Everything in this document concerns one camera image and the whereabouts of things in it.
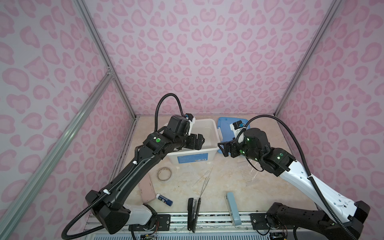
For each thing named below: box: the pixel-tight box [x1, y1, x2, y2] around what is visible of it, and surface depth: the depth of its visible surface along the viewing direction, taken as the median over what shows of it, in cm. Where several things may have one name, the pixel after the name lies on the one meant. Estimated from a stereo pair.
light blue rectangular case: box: [224, 192, 242, 227], surface depth 75 cm
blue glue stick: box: [156, 193, 174, 207], surface depth 81 cm
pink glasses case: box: [138, 173, 156, 203], surface depth 83 cm
